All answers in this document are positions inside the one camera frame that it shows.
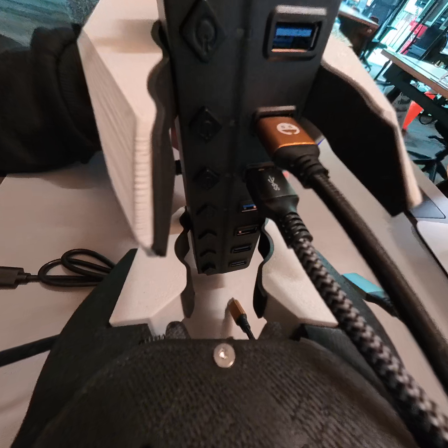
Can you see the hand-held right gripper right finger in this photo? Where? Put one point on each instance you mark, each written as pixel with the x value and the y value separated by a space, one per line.
pixel 287 290

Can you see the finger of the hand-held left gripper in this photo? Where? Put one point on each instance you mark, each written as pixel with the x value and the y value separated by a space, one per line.
pixel 115 122
pixel 405 168

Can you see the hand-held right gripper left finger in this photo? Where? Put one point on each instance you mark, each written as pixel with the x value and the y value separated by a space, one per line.
pixel 150 290

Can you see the black usb hub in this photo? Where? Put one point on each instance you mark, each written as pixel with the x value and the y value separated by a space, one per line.
pixel 227 87

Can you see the person's left forearm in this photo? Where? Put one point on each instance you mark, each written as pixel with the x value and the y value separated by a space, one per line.
pixel 42 105

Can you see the black office chair base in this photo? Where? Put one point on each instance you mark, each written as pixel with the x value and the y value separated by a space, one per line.
pixel 432 161

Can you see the orange traffic cone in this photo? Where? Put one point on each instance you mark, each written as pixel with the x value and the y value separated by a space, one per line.
pixel 413 117

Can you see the grey laptop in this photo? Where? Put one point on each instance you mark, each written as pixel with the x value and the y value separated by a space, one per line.
pixel 434 241

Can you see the wooden background table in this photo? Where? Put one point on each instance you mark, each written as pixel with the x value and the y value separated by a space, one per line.
pixel 420 70
pixel 357 17

